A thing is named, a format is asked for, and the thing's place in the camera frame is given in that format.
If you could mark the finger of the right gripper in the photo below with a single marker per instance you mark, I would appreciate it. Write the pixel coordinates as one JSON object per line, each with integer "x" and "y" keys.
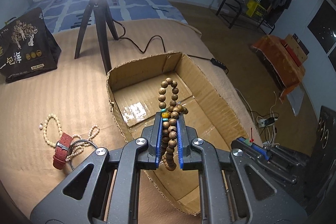
{"x": 254, "y": 147}
{"x": 251, "y": 153}

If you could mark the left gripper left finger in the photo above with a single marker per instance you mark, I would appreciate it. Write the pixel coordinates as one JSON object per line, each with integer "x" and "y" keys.
{"x": 156, "y": 140}

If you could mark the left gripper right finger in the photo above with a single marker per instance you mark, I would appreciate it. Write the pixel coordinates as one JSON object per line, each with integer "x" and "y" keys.
{"x": 183, "y": 143}

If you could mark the red fabric strap watch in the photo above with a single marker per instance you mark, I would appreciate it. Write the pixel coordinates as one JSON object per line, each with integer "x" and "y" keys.
{"x": 61, "y": 151}

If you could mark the green jade red-cord pendant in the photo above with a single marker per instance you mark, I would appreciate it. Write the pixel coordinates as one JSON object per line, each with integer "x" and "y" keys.
{"x": 250, "y": 137}

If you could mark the white power strip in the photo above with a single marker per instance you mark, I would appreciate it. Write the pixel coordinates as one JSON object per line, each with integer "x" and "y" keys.
{"x": 266, "y": 122}

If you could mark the cardboard box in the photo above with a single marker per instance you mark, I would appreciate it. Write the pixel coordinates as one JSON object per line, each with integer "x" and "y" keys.
{"x": 138, "y": 89}

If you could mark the orange cloth covered box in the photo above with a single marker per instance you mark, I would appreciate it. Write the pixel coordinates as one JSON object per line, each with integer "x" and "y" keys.
{"x": 288, "y": 68}

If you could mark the silver metal bangle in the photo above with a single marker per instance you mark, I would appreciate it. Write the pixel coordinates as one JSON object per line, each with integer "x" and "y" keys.
{"x": 76, "y": 148}

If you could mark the beige blanket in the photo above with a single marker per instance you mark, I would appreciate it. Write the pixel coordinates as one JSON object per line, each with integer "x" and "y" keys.
{"x": 73, "y": 98}

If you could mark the black metal rack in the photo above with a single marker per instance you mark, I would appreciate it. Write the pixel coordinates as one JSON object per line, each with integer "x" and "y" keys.
{"x": 234, "y": 14}

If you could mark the yellow box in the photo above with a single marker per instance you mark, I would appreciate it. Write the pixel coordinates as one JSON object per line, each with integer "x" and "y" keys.
{"x": 255, "y": 10}

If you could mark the black tripod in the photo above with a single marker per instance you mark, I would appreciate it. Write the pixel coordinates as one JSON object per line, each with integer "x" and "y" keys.
{"x": 103, "y": 19}

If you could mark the black snack bag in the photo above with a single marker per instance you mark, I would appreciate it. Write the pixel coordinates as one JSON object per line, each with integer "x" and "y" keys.
{"x": 27, "y": 47}

